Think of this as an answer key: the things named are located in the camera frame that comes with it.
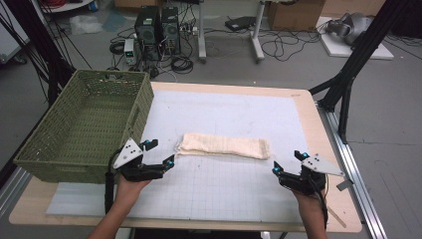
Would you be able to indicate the thin wooden stick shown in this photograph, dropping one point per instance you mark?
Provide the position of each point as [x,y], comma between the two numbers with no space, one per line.
[336,217]

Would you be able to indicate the grey tape piece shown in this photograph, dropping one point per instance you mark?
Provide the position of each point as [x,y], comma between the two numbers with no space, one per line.
[344,185]

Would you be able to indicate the green woven plastic basket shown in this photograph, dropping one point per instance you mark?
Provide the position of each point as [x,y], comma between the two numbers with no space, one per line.
[83,132]

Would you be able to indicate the aluminium frame rail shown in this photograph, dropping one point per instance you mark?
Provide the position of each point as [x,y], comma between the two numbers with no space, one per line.
[13,191]
[355,179]

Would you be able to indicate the white floor board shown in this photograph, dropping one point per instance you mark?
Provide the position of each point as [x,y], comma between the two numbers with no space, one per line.
[338,48]

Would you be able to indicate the large black computer tower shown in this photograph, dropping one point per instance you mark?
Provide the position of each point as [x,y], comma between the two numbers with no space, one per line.
[147,33]

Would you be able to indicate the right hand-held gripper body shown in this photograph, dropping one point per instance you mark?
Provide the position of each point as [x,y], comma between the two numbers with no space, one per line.
[315,166]

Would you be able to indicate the person's right hand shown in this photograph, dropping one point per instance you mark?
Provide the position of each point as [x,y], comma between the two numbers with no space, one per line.
[310,202]

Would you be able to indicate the large brown cardboard box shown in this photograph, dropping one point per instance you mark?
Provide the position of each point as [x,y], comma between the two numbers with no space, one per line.
[295,15]

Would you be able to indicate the flat black device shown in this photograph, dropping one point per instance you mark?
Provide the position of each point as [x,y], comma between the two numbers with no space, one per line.
[240,23]

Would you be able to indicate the cream towel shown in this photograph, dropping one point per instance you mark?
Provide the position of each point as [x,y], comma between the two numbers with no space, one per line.
[225,146]

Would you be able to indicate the person's left hand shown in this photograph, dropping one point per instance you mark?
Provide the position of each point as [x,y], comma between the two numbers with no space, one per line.
[127,191]

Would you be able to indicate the grey headset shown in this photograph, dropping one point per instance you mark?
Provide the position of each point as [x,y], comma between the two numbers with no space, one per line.
[351,26]

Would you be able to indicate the white power strip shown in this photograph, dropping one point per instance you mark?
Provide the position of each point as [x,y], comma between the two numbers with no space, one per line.
[189,30]

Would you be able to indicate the white round table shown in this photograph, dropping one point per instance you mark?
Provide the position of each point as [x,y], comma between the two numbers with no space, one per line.
[66,5]

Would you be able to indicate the low brown cardboard box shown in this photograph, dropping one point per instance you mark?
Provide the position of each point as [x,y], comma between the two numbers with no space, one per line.
[136,3]

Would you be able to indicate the small white power supply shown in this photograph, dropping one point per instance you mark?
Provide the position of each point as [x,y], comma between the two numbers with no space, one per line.
[130,51]

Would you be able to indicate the white gridded mat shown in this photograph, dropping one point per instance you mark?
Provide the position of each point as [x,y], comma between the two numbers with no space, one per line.
[219,113]

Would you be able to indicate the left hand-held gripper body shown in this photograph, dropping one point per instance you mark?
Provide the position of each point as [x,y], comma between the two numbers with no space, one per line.
[131,156]

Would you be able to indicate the slim black computer tower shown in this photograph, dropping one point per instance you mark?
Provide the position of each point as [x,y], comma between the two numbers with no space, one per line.
[170,30]

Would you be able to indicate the clear plastic bag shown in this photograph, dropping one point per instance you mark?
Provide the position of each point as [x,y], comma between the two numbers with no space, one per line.
[85,25]

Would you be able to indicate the white desk leg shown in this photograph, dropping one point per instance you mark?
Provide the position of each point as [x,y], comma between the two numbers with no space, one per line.
[201,33]
[257,36]

